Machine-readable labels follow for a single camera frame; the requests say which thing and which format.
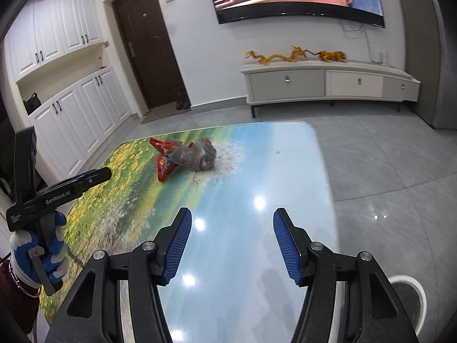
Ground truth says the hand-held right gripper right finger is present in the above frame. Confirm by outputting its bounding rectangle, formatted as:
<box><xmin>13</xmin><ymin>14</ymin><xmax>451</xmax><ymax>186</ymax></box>
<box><xmin>273</xmin><ymin>207</ymin><xmax>420</xmax><ymax>343</ymax></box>

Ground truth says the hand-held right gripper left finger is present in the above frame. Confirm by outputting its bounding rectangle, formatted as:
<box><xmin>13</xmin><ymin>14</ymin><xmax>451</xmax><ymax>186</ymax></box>
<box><xmin>45</xmin><ymin>207</ymin><xmax>194</xmax><ymax>343</ymax></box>

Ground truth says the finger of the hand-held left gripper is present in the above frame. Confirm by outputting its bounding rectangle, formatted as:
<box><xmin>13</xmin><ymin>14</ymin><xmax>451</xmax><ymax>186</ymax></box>
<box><xmin>71</xmin><ymin>167</ymin><xmax>112</xmax><ymax>194</ymax></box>

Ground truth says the white bin with black liner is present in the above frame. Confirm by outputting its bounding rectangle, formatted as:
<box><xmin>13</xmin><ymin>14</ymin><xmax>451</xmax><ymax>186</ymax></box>
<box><xmin>388</xmin><ymin>275</ymin><xmax>428</xmax><ymax>343</ymax></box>

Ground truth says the person's left forearm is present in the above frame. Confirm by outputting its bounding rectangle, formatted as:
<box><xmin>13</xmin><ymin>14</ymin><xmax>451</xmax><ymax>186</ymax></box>
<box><xmin>0</xmin><ymin>260</ymin><xmax>41</xmax><ymax>338</ymax></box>

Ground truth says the person's left hand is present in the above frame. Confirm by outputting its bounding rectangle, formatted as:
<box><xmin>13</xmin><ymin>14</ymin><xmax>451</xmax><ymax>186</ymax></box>
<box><xmin>9</xmin><ymin>210</ymin><xmax>71</xmax><ymax>289</ymax></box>

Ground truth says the white base cabinet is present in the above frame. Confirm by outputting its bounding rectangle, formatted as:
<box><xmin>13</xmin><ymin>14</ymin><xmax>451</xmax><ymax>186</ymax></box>
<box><xmin>28</xmin><ymin>66</ymin><xmax>133</xmax><ymax>180</ymax></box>

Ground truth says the black handbag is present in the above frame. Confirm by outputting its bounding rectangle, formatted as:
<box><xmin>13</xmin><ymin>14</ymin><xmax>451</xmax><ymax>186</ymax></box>
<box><xmin>23</xmin><ymin>92</ymin><xmax>41</xmax><ymax>115</ymax></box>

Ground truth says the red patterned snack wrapper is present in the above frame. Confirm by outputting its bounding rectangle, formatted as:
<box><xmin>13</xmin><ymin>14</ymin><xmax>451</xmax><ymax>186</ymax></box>
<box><xmin>149</xmin><ymin>136</ymin><xmax>212</xmax><ymax>182</ymax></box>

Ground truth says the clear bag with dark contents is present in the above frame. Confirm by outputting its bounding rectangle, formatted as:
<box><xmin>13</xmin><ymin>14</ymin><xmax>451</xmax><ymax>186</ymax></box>
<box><xmin>169</xmin><ymin>141</ymin><xmax>218</xmax><ymax>172</ymax></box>

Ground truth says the pair of dark shoes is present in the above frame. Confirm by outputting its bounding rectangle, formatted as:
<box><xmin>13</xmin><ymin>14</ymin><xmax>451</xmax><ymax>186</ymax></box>
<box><xmin>175</xmin><ymin>92</ymin><xmax>192</xmax><ymax>111</ymax></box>

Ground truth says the dark brown door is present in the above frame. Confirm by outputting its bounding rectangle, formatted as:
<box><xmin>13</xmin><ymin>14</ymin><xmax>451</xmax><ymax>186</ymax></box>
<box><xmin>111</xmin><ymin>0</ymin><xmax>191</xmax><ymax>110</ymax></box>

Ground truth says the white television cabinet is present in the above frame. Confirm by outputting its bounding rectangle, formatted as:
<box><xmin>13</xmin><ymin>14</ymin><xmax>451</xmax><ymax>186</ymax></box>
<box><xmin>240</xmin><ymin>59</ymin><xmax>421</xmax><ymax>118</ymax></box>

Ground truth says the long yellow dragon figurine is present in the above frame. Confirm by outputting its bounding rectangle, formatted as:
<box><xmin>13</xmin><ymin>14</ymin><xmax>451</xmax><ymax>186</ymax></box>
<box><xmin>245</xmin><ymin>45</ymin><xmax>317</xmax><ymax>66</ymax></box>

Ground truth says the short yellow dragon figurine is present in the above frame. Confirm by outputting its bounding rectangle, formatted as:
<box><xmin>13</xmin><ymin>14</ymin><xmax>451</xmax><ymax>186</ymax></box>
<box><xmin>318</xmin><ymin>49</ymin><xmax>348</xmax><ymax>63</ymax></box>

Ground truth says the grey refrigerator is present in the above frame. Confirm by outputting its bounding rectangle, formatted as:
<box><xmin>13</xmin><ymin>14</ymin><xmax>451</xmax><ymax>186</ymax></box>
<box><xmin>424</xmin><ymin>0</ymin><xmax>457</xmax><ymax>130</ymax></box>

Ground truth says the white wall cabinet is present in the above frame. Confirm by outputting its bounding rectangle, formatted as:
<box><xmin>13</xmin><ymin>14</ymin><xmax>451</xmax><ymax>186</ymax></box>
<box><xmin>9</xmin><ymin>0</ymin><xmax>104</xmax><ymax>78</ymax></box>

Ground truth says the black television cable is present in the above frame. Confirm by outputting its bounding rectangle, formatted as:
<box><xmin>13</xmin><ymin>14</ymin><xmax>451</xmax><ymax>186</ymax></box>
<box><xmin>342</xmin><ymin>21</ymin><xmax>380</xmax><ymax>63</ymax></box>

